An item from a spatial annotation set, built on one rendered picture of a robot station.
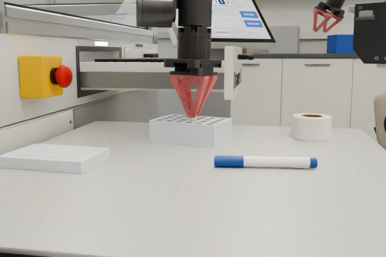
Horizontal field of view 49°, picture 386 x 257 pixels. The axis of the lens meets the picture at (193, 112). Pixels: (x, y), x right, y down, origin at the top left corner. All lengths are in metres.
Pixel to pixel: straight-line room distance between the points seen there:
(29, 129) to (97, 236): 0.44
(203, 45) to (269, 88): 3.27
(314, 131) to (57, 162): 0.44
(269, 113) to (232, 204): 3.56
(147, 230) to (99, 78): 0.61
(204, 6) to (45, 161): 0.35
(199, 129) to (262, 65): 3.27
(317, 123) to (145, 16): 0.35
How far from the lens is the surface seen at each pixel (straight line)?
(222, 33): 1.95
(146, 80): 0.93
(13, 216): 0.46
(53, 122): 0.87
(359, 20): 1.26
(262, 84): 3.97
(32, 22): 0.82
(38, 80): 0.75
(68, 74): 0.76
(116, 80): 0.95
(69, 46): 0.94
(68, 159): 0.59
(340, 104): 4.07
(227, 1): 2.14
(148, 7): 0.71
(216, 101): 2.04
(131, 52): 1.26
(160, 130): 0.74
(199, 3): 0.72
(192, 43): 0.71
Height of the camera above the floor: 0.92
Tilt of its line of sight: 8 degrees down
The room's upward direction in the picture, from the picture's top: straight up
